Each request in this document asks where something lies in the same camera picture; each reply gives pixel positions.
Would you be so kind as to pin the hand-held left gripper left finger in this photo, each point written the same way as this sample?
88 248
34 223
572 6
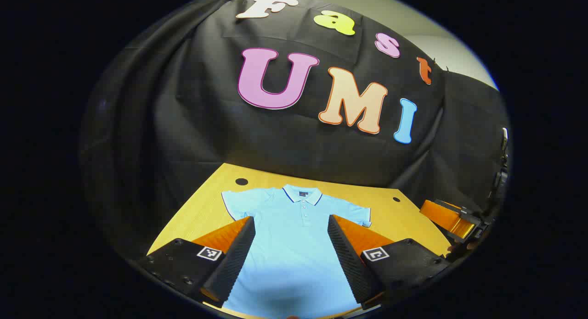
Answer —
236 259

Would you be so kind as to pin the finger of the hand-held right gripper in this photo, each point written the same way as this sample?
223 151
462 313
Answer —
438 213
463 228

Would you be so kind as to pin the black backdrop cloth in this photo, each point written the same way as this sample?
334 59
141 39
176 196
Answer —
193 108

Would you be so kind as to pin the light blue polo T-shirt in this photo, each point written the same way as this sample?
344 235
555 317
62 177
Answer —
294 254

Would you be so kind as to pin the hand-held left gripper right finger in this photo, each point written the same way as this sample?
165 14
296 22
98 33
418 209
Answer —
347 259

